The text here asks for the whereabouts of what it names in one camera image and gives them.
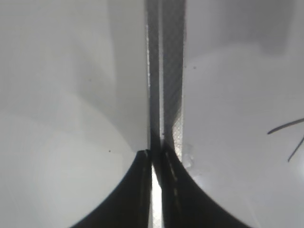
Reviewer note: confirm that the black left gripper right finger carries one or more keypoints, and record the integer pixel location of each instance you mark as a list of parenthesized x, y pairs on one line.
[(184, 203)]

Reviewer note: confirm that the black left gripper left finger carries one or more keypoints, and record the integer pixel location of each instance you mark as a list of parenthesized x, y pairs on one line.
[(128, 205)]

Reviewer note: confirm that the white framed whiteboard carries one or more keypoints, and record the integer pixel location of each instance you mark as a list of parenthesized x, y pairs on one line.
[(226, 83)]

